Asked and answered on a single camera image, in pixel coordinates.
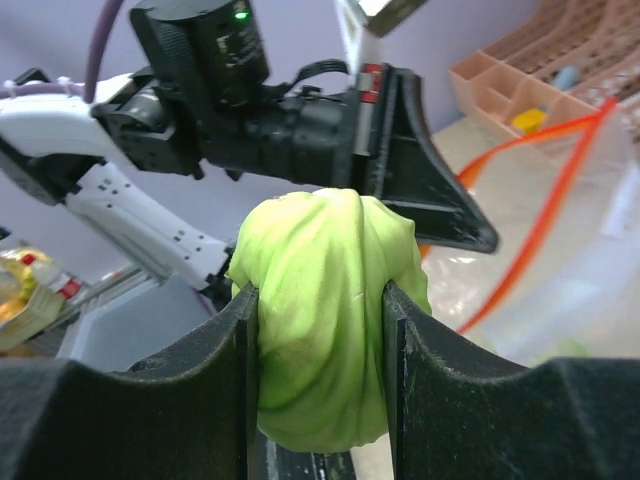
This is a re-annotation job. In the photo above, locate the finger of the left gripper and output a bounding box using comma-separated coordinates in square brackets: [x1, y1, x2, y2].
[371, 66, 499, 254]

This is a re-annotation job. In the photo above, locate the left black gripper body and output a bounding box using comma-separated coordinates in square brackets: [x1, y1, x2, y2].
[92, 59, 390, 188]

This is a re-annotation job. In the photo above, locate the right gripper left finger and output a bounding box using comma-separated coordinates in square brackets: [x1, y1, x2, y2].
[1, 287, 258, 479]

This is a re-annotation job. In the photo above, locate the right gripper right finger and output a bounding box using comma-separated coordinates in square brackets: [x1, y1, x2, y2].
[383, 284, 639, 479]

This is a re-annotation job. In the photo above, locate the green cabbage back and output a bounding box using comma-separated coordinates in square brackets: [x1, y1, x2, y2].
[228, 188, 430, 453]

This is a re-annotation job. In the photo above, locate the green cabbage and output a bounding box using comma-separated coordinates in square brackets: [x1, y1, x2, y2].
[228, 188, 430, 453]
[538, 338, 592, 362]

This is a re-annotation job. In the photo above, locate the clear orange zip bag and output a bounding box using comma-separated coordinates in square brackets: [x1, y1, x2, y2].
[423, 101, 639, 365]

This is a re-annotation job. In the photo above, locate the green cabbage front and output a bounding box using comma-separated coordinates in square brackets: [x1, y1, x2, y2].
[538, 338, 592, 362]

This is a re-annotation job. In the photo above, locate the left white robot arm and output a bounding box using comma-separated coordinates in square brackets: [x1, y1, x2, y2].
[1, 1, 499, 302]

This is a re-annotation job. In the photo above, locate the yellow block in organizer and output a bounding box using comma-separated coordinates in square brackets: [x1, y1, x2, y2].
[510, 108, 547, 136]

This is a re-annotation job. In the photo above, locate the pink desk organizer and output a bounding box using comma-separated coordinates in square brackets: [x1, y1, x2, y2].
[449, 0, 639, 141]

